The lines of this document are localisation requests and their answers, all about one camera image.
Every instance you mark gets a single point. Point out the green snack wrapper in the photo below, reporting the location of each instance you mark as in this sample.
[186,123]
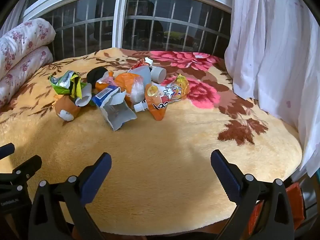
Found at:
[63,82]

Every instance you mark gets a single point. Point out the black sock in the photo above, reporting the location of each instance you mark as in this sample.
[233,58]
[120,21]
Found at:
[96,76]

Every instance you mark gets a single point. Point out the orange pink wrapper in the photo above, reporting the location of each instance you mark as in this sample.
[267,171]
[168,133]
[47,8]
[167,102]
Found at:
[106,81]

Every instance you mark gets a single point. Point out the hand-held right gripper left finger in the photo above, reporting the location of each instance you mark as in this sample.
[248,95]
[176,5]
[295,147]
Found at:
[100,170]

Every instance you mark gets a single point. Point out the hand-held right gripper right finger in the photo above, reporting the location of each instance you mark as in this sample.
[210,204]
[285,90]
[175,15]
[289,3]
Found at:
[225,172]

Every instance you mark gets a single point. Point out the white curtain with pink print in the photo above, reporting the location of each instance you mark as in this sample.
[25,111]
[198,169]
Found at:
[270,55]

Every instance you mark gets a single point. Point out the white plastic cylinder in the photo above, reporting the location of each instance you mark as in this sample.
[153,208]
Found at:
[158,74]

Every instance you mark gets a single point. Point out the orange paper cup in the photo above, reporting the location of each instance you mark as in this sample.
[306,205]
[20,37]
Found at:
[66,108]

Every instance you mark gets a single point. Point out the red white wrapper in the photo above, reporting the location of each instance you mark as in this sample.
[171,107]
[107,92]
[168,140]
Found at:
[145,62]

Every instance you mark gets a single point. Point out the red-orange plastic bag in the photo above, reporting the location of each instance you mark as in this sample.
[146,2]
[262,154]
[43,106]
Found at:
[295,205]

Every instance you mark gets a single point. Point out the colourful snack wrapper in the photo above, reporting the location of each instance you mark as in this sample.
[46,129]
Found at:
[176,90]

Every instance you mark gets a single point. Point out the orange translucent plastic bag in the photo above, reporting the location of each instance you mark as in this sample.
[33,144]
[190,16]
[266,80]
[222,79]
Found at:
[130,86]

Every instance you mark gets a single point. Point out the white torn paper piece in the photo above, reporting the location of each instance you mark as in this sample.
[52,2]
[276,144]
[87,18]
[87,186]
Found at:
[85,96]

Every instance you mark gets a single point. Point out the folded floral quilt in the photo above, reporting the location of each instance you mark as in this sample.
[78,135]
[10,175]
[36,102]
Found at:
[22,52]

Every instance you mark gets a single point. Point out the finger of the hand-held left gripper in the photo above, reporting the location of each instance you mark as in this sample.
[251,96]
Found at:
[6,150]
[27,166]

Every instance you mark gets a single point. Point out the orange spout pouch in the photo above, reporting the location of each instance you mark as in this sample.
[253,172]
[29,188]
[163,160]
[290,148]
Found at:
[155,102]

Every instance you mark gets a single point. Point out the white window frame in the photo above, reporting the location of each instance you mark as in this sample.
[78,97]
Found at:
[119,12]

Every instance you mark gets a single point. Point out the blue white torn package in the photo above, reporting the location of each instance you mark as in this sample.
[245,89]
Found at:
[112,107]

